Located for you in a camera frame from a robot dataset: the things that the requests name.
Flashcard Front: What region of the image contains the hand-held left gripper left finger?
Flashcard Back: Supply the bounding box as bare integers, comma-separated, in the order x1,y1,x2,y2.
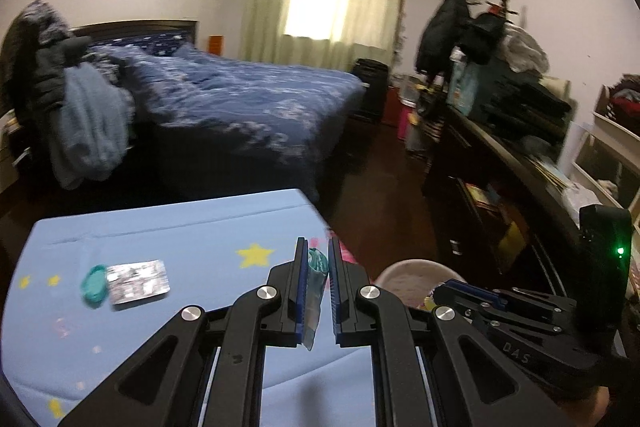
57,237,311,427

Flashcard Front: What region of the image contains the bed with blue duvet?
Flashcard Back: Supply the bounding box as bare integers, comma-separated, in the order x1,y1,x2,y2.
90,39,368,202

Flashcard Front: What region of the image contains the silver blister pack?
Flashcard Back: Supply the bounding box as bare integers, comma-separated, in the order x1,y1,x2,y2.
106,259,171,306

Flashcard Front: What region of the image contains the teal printed bag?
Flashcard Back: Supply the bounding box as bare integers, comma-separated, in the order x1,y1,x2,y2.
446,59,493,118

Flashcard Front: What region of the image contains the pink storage box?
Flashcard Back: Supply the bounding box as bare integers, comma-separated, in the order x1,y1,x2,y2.
397,107,416,140

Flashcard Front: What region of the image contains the light blue star tablecloth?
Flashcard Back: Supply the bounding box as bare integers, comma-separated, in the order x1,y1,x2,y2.
0,188,381,427

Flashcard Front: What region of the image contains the dark wooden cabinet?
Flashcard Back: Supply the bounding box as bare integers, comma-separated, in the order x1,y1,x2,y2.
422,107,626,308

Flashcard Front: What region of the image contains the black bag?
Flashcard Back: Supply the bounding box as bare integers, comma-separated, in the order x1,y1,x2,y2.
460,12,511,62

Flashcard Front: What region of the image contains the white cloth pile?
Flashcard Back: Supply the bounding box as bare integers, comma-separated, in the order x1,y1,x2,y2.
505,24,551,72

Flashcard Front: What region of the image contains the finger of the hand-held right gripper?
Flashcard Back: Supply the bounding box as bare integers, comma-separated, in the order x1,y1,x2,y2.
432,278,576,314

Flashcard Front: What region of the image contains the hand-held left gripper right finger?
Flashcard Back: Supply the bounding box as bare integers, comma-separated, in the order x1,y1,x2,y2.
327,237,573,427

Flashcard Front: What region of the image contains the grey jacket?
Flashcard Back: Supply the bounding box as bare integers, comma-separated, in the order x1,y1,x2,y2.
5,0,91,112

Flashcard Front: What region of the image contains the clear plastic wrapper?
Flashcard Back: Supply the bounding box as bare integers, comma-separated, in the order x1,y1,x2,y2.
301,248,330,352

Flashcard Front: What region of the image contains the white shelf unit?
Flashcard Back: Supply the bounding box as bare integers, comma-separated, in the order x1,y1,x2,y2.
570,82,640,228

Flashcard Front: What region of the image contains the dark wooden bed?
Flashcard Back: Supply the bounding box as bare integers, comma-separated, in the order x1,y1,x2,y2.
65,19,371,208

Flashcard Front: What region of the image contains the black suitcase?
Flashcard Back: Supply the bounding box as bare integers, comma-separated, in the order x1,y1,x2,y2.
350,58,390,122

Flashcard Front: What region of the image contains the hanging black jacket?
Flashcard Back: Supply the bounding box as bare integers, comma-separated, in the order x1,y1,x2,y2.
415,0,471,75

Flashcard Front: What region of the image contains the teal round lid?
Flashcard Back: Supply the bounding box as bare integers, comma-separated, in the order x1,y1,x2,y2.
80,264,108,308

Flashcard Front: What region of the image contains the red storage box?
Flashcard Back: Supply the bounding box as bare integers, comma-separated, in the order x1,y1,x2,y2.
385,84,403,125

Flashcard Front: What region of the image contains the light blue fleece robe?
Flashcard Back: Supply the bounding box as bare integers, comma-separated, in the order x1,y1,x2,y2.
52,64,136,190

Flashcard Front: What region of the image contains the dark blue starry pillow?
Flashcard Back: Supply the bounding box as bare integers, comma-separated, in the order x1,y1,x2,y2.
120,33,188,58

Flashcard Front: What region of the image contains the person's right hand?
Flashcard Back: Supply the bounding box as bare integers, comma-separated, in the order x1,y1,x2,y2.
575,384,615,427

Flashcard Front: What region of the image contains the pink plastic bin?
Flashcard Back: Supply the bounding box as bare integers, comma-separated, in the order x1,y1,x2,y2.
375,259,468,310

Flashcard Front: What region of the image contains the stack of black cases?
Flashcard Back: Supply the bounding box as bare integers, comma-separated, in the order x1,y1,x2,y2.
482,72,573,142

